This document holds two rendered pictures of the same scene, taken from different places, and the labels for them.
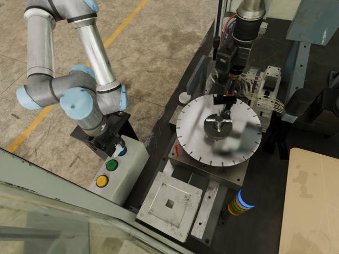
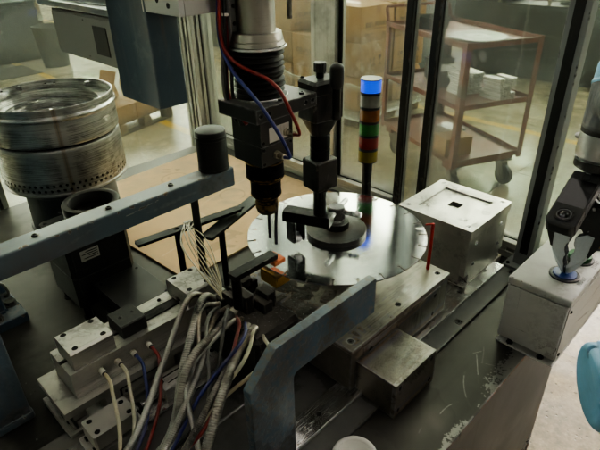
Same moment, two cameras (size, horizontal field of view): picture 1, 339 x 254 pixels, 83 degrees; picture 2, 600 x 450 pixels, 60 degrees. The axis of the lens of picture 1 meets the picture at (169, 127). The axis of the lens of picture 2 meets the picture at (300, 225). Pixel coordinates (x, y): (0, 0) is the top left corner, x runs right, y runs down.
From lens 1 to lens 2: 1.21 m
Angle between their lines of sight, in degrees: 91
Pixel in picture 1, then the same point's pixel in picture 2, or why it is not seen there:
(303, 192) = (232, 235)
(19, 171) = not seen: outside the picture
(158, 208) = (475, 204)
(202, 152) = (385, 210)
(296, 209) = not seen: hidden behind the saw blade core
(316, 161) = (173, 255)
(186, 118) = (395, 255)
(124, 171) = (546, 246)
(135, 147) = (528, 272)
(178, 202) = (441, 204)
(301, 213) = not seen: hidden behind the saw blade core
